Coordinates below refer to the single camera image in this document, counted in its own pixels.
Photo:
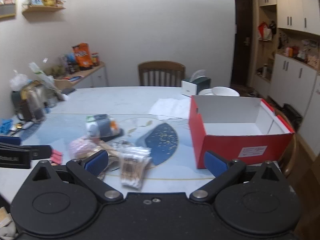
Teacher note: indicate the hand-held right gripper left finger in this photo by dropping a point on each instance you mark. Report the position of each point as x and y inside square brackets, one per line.
[96, 160]

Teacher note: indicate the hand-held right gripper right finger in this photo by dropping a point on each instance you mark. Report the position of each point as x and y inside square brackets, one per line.
[215, 165]

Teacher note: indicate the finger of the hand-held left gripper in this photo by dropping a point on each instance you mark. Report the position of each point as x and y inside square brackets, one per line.
[8, 140]
[40, 152]

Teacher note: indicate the pink ribbed dish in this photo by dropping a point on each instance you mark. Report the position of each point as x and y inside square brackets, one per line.
[57, 157]

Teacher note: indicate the red cardboard box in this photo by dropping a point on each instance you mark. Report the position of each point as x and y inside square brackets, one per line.
[225, 150]

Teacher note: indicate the pink tissue pack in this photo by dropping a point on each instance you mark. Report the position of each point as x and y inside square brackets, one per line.
[80, 147]

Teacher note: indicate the grey white pack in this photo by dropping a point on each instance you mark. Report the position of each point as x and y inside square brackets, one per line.
[102, 125]

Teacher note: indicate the cotton swab pack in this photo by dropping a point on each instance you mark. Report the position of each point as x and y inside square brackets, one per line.
[132, 165]

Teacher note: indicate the blue plastic item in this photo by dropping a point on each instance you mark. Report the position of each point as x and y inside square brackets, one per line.
[6, 127]

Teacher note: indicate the clear plastic bag bundle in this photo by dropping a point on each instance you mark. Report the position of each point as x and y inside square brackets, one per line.
[32, 100]

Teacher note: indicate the white paper napkin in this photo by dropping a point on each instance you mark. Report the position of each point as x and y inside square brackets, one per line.
[170, 107]

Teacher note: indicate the wooden chair curved back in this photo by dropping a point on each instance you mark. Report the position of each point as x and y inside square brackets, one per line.
[291, 155]

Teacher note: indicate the green tissue box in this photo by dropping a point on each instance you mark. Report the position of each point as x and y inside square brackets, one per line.
[197, 85]

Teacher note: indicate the white sideboard cabinet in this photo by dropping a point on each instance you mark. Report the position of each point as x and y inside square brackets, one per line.
[97, 76]

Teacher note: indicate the red jar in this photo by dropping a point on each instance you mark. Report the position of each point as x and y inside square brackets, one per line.
[95, 58]

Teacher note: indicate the orange snack bag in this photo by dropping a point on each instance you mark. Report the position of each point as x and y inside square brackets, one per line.
[82, 56]

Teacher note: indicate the wooden chair slatted back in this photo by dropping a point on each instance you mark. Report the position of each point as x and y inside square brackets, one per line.
[160, 66]

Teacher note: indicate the dark door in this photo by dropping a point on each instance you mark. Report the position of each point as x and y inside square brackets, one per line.
[243, 42]

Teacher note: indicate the orange white hanging bag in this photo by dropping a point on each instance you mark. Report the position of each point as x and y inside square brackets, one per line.
[264, 31]

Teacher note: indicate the wooden wall shelf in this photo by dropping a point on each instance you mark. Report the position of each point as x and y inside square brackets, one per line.
[42, 8]

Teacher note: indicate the white wall cupboards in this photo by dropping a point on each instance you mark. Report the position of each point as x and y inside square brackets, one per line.
[292, 5]

